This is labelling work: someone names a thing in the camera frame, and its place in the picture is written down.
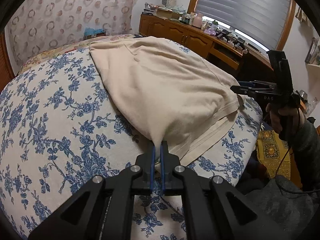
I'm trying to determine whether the peach printed t-shirt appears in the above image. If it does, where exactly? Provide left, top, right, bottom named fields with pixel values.
left=89, top=36, right=244, bottom=166

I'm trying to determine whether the person right hand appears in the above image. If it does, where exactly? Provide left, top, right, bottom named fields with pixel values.
left=266, top=103, right=305, bottom=141

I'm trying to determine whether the wooden sideboard cabinet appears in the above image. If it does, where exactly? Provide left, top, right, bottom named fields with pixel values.
left=139, top=14, right=273, bottom=80

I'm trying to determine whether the yellow patterned rug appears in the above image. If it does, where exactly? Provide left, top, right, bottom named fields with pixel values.
left=256, top=130, right=288, bottom=178

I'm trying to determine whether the grey window blind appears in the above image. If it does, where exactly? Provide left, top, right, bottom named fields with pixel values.
left=196, top=0, right=290, bottom=50

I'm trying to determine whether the pink bottle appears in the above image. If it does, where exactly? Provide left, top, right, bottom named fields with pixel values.
left=192, top=12, right=203, bottom=28

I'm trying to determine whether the cardboard box on cabinet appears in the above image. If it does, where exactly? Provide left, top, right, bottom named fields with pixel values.
left=156, top=8, right=181, bottom=20

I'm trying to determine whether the brown louvered wardrobe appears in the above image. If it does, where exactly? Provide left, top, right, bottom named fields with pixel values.
left=0, top=31, right=15, bottom=92

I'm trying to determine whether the blue item on box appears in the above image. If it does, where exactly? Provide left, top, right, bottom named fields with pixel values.
left=84, top=27, right=105, bottom=38

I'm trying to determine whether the circle patterned curtain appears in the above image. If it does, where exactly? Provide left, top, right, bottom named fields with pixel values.
left=7, top=0, right=137, bottom=67

